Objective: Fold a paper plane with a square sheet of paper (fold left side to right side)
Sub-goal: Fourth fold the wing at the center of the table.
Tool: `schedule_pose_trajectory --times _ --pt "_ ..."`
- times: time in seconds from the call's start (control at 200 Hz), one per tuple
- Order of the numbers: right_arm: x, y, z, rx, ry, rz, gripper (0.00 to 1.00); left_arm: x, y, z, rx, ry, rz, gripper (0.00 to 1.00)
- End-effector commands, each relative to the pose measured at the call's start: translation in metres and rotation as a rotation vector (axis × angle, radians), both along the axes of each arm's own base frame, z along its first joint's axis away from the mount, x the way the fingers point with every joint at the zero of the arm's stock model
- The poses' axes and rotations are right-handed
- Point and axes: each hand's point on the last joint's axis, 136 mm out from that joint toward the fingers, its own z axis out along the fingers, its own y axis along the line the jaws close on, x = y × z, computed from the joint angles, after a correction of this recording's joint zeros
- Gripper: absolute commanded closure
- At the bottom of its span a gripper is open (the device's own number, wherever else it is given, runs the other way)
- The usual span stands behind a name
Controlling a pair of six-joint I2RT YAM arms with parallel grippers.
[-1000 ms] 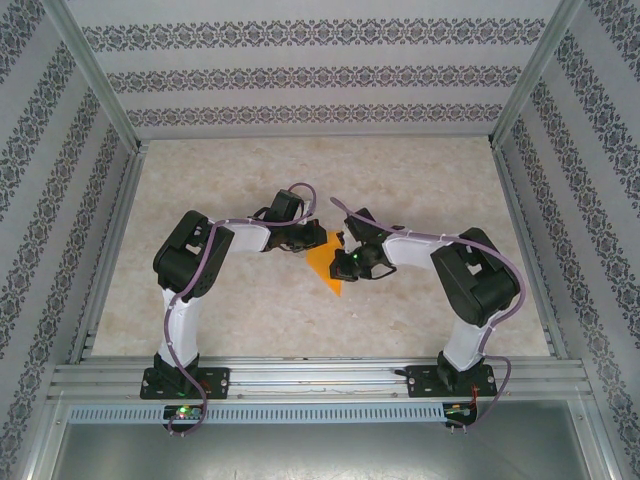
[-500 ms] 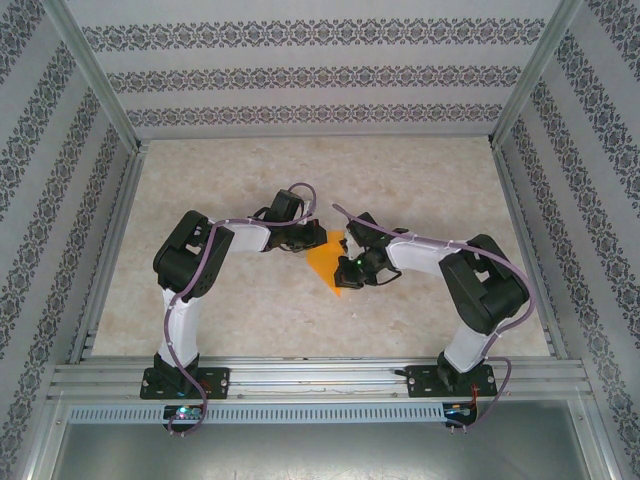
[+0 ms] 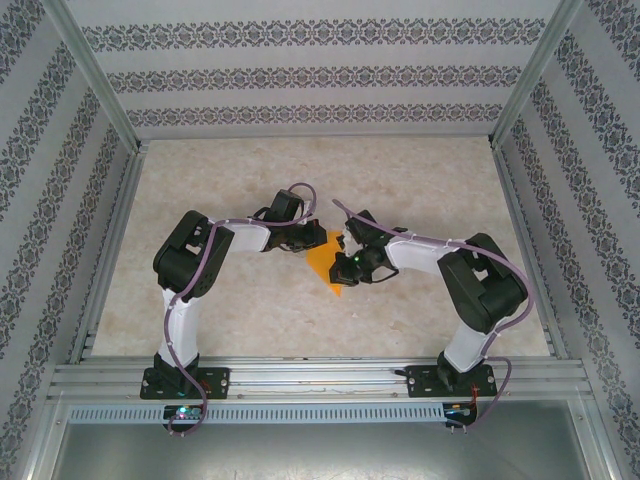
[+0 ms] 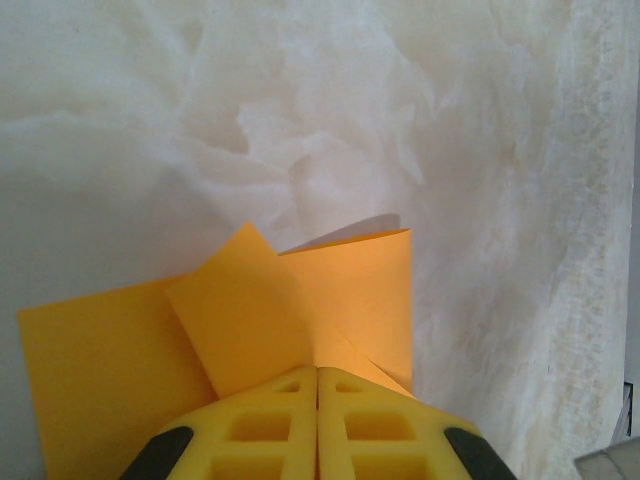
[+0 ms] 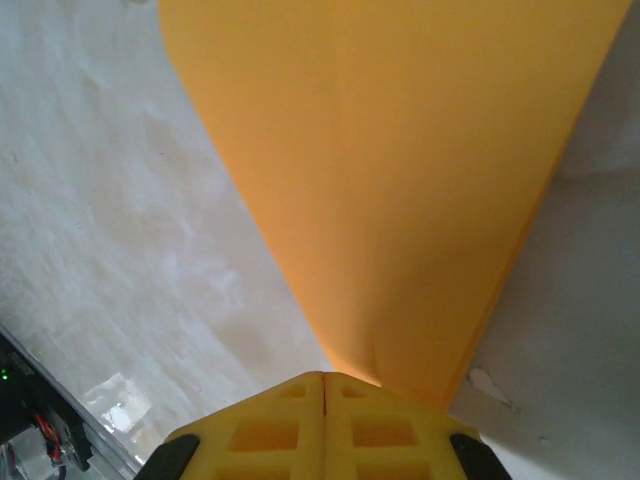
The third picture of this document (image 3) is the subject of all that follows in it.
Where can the aluminium frame post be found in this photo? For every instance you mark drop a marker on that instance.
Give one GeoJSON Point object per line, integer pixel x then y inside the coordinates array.
{"type": "Point", "coordinates": [90, 65]}
{"type": "Point", "coordinates": [537, 65]}

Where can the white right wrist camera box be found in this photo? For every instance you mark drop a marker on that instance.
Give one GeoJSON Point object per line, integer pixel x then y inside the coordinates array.
{"type": "Point", "coordinates": [346, 240]}

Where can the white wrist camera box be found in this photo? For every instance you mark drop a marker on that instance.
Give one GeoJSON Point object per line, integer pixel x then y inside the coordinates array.
{"type": "Point", "coordinates": [346, 240]}
{"type": "Point", "coordinates": [315, 207]}

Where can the orange paper sheet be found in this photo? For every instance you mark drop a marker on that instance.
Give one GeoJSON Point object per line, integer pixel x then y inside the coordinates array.
{"type": "Point", "coordinates": [320, 260]}

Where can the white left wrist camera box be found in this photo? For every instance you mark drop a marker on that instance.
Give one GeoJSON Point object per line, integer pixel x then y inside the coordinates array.
{"type": "Point", "coordinates": [315, 207]}

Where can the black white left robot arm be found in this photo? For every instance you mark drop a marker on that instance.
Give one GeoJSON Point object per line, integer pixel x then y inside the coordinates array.
{"type": "Point", "coordinates": [190, 260]}

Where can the thin aluminium back rail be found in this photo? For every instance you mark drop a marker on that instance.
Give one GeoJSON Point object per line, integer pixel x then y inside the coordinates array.
{"type": "Point", "coordinates": [315, 137]}

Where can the aluminium side rail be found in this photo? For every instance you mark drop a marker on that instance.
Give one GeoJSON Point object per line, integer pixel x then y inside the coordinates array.
{"type": "Point", "coordinates": [511, 200]}
{"type": "Point", "coordinates": [125, 200]}

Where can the controller board with green light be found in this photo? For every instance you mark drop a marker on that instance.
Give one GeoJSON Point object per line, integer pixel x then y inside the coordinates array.
{"type": "Point", "coordinates": [460, 411]}
{"type": "Point", "coordinates": [182, 412]}

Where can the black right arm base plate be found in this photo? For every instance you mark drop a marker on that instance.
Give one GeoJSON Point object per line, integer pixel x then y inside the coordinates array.
{"type": "Point", "coordinates": [417, 382]}

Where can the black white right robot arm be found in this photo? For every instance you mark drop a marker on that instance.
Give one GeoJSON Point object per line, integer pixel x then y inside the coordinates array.
{"type": "Point", "coordinates": [490, 295]}

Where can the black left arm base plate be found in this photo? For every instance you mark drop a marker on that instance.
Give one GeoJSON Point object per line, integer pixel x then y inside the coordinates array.
{"type": "Point", "coordinates": [220, 382]}

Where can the long aluminium mounting rail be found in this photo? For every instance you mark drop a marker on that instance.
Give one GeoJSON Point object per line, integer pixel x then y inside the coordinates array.
{"type": "Point", "coordinates": [310, 372]}

